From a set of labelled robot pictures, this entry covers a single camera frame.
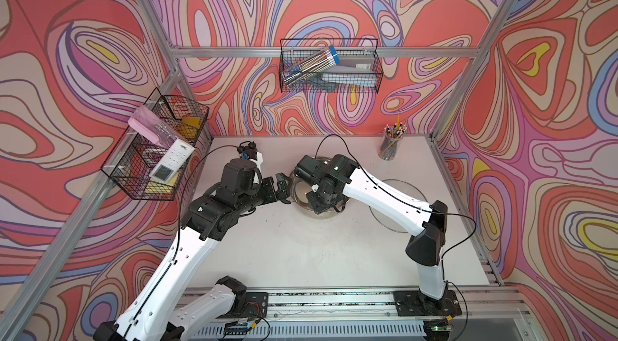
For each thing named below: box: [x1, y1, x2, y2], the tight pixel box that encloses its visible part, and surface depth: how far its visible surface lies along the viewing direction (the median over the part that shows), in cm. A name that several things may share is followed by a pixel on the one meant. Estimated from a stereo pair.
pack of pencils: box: [281, 45, 341, 88], surface depth 82 cm
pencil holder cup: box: [378, 115, 408, 161], surface depth 106 cm
